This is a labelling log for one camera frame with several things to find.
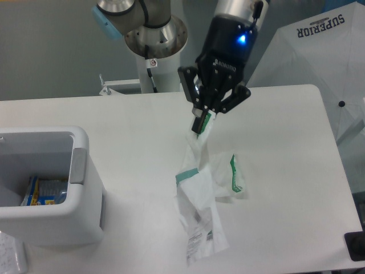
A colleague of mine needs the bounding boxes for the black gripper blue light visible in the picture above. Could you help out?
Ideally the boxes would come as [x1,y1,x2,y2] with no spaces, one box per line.
[177,15,258,134]

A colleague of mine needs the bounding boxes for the white plastic package barcode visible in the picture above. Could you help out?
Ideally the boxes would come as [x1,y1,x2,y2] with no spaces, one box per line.
[175,111,229,266]

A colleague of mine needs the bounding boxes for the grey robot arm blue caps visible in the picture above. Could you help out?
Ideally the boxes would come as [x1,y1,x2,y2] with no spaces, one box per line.
[92,1,269,134]

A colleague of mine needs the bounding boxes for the white trash can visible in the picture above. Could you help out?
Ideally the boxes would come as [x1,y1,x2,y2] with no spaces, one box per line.
[1,126,105,245]

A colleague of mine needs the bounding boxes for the crumpled white bag green stripe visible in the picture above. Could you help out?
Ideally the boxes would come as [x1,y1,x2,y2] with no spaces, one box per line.
[208,151,246,202]

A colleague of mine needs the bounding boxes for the white umbrella Superior print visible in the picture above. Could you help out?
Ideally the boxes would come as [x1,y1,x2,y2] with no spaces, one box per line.
[248,2,364,141]

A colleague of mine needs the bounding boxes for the blue yellow snack wrapper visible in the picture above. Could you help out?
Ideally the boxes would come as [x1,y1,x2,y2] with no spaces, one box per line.
[21,176,68,206]

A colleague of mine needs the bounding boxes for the black device at table corner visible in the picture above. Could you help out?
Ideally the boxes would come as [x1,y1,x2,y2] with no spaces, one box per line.
[344,231,364,261]

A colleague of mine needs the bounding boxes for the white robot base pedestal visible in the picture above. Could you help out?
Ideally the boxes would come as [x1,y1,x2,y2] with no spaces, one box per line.
[124,15,188,94]

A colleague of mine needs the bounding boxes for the black cable on pedestal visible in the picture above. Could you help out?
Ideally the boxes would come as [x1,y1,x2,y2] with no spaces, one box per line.
[144,45,159,94]

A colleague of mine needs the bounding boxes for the white mounting bracket with bolt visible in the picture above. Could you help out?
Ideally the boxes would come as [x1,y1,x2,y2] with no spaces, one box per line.
[99,74,141,96]

